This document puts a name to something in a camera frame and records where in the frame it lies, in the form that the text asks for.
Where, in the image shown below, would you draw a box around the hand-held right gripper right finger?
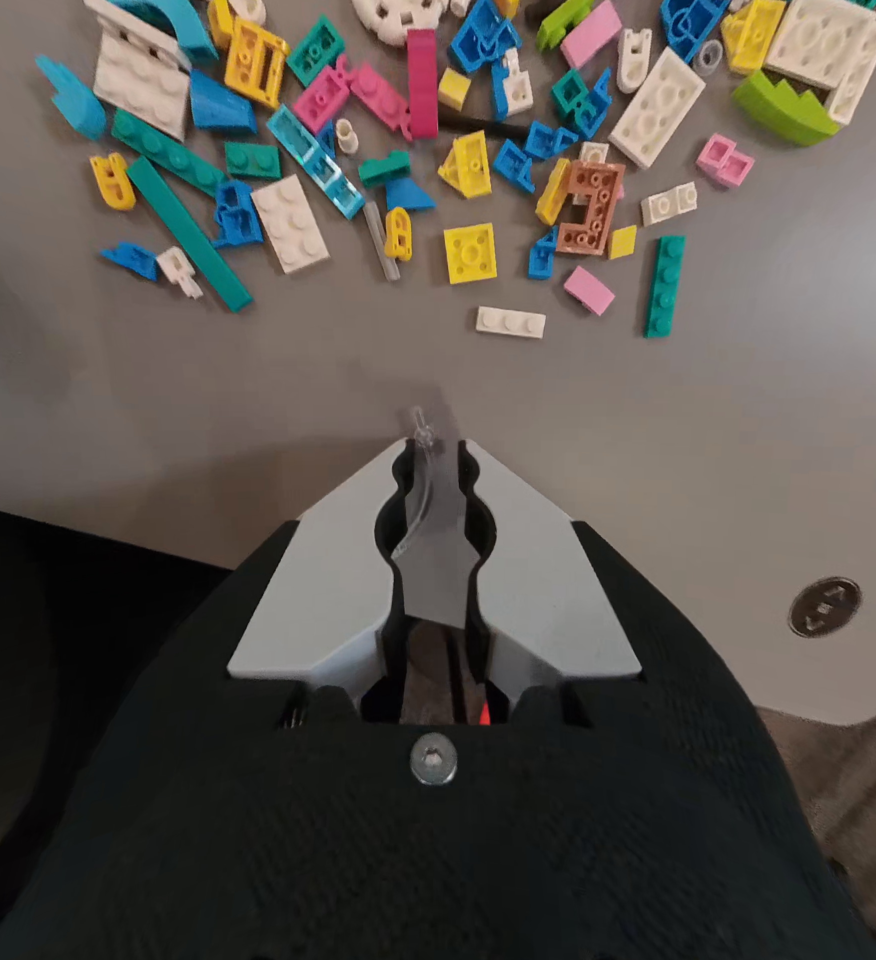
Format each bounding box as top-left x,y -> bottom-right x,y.
456,439 -> 644,727

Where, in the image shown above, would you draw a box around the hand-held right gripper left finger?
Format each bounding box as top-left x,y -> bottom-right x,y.
226,438 -> 418,726

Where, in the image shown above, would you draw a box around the clear antenna stem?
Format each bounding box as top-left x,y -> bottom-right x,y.
405,405 -> 440,543

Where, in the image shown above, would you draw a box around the white three-stud plate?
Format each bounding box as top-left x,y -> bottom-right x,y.
474,305 -> 547,341

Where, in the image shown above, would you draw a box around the grey desk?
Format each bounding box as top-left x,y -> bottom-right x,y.
0,0 -> 876,727

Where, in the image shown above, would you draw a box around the round desk control button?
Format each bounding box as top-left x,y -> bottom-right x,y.
787,575 -> 864,641

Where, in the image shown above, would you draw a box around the person's black pants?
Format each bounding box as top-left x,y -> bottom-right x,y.
0,501 -> 235,960

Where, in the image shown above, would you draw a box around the pile of colourful toy bricks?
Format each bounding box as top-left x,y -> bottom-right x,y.
33,0 -> 876,340

